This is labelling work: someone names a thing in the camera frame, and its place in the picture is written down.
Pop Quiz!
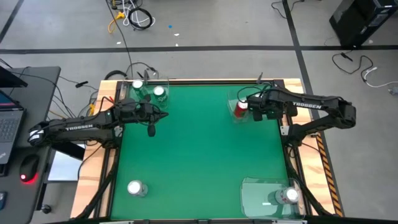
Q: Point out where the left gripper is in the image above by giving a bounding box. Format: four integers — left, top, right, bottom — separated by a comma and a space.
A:
117, 98, 170, 138

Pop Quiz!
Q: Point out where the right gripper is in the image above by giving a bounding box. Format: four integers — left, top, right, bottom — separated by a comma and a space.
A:
247, 92, 285, 123

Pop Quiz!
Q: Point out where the red soda can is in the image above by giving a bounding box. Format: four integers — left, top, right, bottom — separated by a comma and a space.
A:
233, 99, 249, 119

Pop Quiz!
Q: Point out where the silver diet cola can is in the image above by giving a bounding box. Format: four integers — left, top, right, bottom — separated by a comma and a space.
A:
275, 186, 300, 205
126, 179, 149, 198

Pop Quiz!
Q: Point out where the clear plastic bin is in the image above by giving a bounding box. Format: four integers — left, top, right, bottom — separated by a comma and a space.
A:
240, 176, 307, 221
226, 88, 280, 124
124, 77, 170, 111

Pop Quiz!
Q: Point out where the green table mat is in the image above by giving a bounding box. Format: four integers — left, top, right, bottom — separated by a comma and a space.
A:
110, 83, 289, 220

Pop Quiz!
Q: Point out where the yellow black hazard tape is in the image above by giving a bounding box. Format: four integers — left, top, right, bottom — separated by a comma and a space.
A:
316, 133, 344, 218

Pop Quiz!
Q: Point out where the white panel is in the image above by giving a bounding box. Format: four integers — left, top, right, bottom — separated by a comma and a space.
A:
48, 144, 86, 182

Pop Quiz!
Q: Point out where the black desk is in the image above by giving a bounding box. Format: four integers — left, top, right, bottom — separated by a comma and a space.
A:
0, 65, 62, 224

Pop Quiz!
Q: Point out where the black computer tower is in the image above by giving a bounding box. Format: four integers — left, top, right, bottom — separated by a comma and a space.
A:
328, 0, 398, 47

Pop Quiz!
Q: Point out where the black computer mouse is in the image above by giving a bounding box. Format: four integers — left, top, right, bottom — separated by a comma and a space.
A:
19, 154, 40, 184

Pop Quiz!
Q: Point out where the dark laptop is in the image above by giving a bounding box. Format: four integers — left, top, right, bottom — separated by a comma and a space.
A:
0, 90, 25, 166

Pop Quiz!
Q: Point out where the black flat panel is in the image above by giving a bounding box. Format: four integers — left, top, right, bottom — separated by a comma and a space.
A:
0, 66, 29, 89

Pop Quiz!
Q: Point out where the thick black cable loop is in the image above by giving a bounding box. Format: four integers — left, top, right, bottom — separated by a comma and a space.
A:
103, 70, 128, 81

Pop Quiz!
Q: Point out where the coiled black cable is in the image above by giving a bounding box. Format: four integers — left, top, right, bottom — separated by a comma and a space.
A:
127, 7, 154, 31

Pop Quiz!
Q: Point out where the black floor cable loop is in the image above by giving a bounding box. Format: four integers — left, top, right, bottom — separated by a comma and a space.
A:
331, 51, 374, 82

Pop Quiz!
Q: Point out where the long black floor cable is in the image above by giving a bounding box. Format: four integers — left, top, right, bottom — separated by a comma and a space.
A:
104, 0, 134, 80

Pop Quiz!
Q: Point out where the white floor cable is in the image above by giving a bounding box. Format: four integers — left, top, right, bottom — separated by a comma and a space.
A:
121, 0, 155, 27

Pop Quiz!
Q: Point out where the yellow cable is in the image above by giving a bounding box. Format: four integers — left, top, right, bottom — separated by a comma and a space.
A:
107, 11, 126, 34

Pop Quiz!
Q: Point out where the white cable with plug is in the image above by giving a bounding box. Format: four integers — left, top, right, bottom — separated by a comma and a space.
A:
363, 66, 398, 89

